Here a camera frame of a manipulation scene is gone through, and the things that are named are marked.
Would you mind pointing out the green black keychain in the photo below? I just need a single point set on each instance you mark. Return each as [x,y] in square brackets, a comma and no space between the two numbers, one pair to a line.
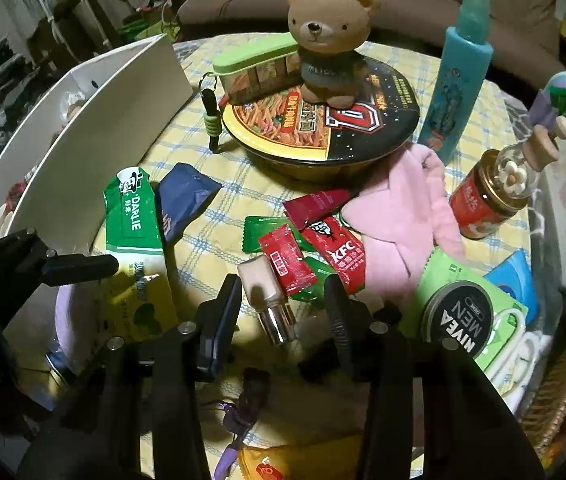
[212,117]

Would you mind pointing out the wicker basket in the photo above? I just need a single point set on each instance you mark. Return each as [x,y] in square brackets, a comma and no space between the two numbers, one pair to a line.
[543,419]

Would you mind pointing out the purple eyelash curler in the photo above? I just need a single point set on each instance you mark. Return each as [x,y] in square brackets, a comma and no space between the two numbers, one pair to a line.
[241,416]

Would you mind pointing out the navy blue sachet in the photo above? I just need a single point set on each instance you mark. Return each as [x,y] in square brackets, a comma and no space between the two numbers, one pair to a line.
[182,195]

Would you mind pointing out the blue packet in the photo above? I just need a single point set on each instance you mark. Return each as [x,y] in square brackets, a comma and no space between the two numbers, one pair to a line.
[514,276]

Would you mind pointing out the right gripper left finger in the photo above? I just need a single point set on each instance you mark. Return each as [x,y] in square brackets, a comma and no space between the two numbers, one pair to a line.
[216,320]

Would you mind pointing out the KFC ketchup packet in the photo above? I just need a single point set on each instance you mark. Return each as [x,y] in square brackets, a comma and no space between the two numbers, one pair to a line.
[341,249]

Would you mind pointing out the red ketchup sachet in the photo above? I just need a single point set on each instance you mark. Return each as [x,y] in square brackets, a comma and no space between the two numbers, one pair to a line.
[293,271]

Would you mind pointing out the instant noodle bowl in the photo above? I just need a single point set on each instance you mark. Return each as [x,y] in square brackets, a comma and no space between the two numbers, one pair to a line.
[315,142]

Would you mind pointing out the dark red sachet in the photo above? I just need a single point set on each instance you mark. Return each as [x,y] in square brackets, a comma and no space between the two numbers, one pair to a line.
[305,210]

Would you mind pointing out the Nivea men tin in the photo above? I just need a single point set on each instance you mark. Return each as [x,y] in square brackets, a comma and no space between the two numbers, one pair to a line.
[461,311]

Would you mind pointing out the pink sock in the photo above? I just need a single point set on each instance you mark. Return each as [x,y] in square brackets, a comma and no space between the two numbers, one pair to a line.
[402,214]

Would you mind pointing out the plaid scarecrow doll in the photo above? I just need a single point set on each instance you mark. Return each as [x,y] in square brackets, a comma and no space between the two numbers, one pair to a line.
[8,208]

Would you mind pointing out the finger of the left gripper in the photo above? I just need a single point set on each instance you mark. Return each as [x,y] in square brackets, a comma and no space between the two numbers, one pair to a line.
[77,268]

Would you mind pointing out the beige foundation bottle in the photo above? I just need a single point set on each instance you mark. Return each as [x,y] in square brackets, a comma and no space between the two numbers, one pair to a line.
[267,297]

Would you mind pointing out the white handled scissors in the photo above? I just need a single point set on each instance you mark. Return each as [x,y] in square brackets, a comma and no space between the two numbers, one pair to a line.
[512,368]

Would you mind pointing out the green card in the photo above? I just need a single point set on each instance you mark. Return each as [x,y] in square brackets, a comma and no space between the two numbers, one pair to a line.
[441,270]

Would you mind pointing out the yellow soap packet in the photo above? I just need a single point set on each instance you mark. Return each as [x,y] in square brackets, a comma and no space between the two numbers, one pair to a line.
[335,459]

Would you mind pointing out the green Darlie toothpaste box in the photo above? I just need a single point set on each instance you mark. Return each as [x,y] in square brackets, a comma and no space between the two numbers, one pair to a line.
[136,303]

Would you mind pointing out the yellow checkered tablecloth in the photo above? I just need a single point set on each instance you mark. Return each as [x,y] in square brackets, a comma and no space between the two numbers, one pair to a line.
[211,246]

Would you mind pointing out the teal spray bottle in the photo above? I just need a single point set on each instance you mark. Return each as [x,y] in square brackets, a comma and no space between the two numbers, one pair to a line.
[463,67]

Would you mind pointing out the red jar with glass top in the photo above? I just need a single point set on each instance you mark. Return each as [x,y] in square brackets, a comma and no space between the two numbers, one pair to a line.
[501,183]

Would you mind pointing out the green candy packet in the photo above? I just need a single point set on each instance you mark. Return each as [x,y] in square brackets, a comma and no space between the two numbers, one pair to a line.
[255,227]

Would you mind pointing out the green lid snack box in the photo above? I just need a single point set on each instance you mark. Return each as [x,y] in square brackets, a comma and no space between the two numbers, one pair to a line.
[259,68]

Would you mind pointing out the brown bear figurine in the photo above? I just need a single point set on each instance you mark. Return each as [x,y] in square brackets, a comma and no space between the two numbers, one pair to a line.
[328,33]

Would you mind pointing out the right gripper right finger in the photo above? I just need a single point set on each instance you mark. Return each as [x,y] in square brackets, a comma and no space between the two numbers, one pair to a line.
[359,334]

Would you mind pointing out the white storage tray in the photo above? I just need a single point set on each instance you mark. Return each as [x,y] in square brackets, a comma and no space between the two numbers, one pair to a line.
[101,117]

